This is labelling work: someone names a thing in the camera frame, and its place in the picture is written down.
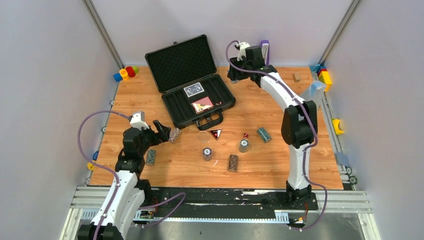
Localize tan blue chip stack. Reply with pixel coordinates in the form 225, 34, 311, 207
168, 127, 182, 143

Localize black poker case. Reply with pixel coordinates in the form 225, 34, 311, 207
144, 34, 236, 131

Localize green blue chip stack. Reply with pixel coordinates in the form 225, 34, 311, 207
256, 127, 272, 143

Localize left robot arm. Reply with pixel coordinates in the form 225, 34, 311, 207
77, 120, 172, 240

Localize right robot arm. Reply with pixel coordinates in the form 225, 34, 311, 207
227, 40, 318, 209

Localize grey green chip stack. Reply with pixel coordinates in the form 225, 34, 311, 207
145, 149, 157, 166

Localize clear round dealer button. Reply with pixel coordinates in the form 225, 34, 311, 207
197, 130, 211, 143

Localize blue card deck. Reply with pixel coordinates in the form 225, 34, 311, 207
183, 82, 205, 98

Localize red card deck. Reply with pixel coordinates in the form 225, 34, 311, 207
191, 96, 214, 114

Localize purple metronome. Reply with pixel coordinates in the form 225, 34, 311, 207
259, 40, 270, 65

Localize black red triangle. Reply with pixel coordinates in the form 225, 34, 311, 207
209, 128, 222, 140

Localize small wooden block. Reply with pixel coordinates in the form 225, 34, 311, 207
292, 72, 301, 83

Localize yellow round disc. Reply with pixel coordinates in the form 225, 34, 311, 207
87, 162, 96, 171

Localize green cylinder block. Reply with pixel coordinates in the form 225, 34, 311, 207
132, 66, 139, 74

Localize red cylinder block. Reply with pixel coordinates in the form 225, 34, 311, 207
125, 66, 136, 78

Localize yellow cylinder block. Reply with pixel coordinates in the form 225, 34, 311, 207
119, 68, 130, 81

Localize brown chip stack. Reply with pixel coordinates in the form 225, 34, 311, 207
227, 154, 239, 173

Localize clear plastic bag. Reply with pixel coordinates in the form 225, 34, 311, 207
299, 80, 327, 109

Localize yellow lego block stack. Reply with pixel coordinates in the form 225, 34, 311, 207
317, 66, 332, 92

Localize yellow curved block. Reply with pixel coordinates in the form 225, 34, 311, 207
332, 118, 344, 136

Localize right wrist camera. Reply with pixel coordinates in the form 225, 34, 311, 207
234, 41, 250, 61

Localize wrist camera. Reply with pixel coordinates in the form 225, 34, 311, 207
234, 41, 250, 61
129, 111, 150, 131

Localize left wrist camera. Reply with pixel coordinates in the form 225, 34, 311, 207
129, 111, 150, 131

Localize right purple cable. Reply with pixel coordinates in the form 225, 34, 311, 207
225, 40, 328, 232

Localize purple cable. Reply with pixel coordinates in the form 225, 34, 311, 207
225, 40, 328, 232
77, 110, 187, 240

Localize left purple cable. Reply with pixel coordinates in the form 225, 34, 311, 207
77, 110, 187, 240

